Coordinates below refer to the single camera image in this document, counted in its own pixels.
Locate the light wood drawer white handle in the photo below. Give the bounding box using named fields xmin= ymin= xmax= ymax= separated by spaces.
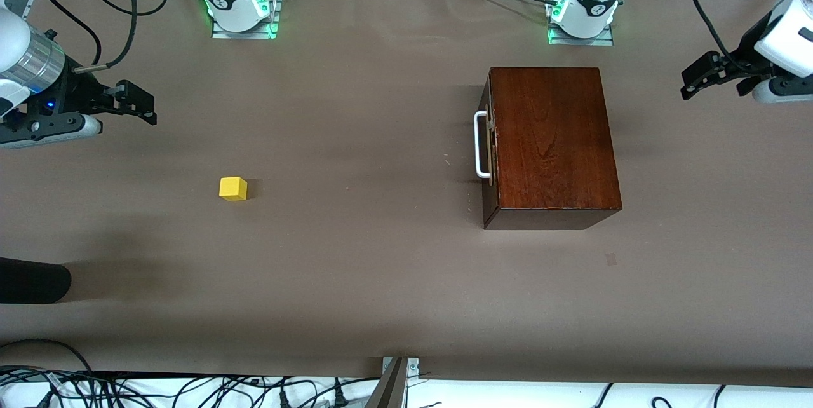
xmin=474 ymin=85 xmax=500 ymax=187

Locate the black rounded object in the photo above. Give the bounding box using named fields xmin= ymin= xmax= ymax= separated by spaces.
xmin=0 ymin=257 xmax=72 ymax=304

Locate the black cable with metal connector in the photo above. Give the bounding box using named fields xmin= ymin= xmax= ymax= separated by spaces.
xmin=73 ymin=0 xmax=139 ymax=73

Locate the grey metal post bracket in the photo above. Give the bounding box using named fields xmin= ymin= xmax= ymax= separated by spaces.
xmin=365 ymin=357 xmax=420 ymax=408

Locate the brown table mat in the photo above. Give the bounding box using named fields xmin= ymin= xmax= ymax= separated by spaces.
xmin=0 ymin=0 xmax=813 ymax=390

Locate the yellow block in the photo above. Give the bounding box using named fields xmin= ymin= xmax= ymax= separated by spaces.
xmin=219 ymin=177 xmax=248 ymax=201

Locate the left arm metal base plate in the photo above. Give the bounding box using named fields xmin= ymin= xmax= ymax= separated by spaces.
xmin=548 ymin=24 xmax=615 ymax=47

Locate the dark brown wooden cabinet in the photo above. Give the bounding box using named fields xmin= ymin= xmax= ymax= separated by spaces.
xmin=481 ymin=67 xmax=622 ymax=231

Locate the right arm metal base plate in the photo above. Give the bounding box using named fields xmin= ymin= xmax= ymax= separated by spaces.
xmin=212 ymin=0 xmax=281 ymax=40

